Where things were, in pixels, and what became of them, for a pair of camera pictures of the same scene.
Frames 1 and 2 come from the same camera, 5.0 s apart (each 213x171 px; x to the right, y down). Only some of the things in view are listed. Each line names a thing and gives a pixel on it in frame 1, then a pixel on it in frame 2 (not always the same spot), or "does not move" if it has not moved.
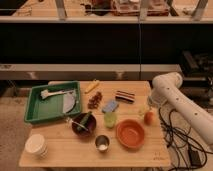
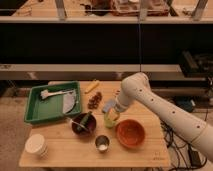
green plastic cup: x=110 y=119 does not move
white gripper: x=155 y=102 -> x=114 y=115
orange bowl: x=130 y=133 does not move
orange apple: x=149 y=118 -> x=113 y=114
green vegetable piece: x=83 y=121 does not move
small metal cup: x=102 y=143 does not move
